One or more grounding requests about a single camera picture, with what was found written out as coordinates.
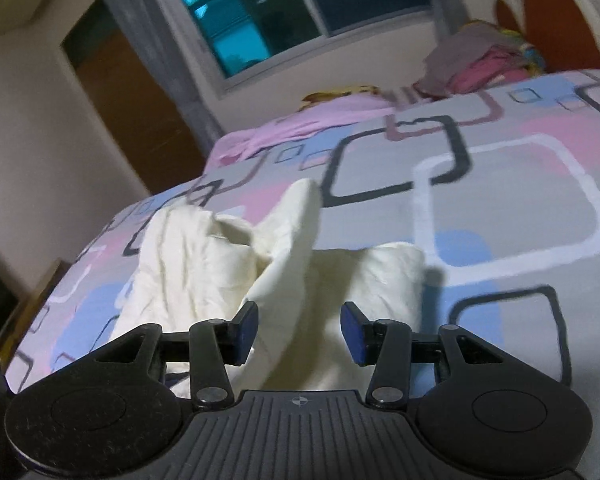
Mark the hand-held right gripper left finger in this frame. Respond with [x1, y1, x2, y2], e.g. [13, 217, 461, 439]
[94, 301, 260, 409]

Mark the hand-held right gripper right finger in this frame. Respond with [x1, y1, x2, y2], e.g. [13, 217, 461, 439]
[340, 301, 507, 409]

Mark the large white garment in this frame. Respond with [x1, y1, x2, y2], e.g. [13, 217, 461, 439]
[107, 177, 428, 396]

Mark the pile of clothes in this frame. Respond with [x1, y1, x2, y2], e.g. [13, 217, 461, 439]
[412, 20, 548, 100]

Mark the bed with patterned sheet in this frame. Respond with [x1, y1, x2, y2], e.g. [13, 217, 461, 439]
[2, 67, 600, 396]

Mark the pink blanket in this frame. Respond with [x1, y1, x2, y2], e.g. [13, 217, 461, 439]
[205, 92, 431, 167]

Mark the wooden cabinet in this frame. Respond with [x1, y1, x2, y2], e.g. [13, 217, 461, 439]
[0, 255, 72, 356]

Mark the yellow pillow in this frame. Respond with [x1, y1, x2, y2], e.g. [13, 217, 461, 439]
[300, 85, 381, 111]

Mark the brown wooden door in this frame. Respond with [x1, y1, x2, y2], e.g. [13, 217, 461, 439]
[62, 0, 207, 194]

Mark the window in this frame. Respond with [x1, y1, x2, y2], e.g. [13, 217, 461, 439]
[150, 0, 446, 97]

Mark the orange and white headboard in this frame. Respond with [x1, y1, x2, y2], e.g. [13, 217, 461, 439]
[492, 0, 600, 74]

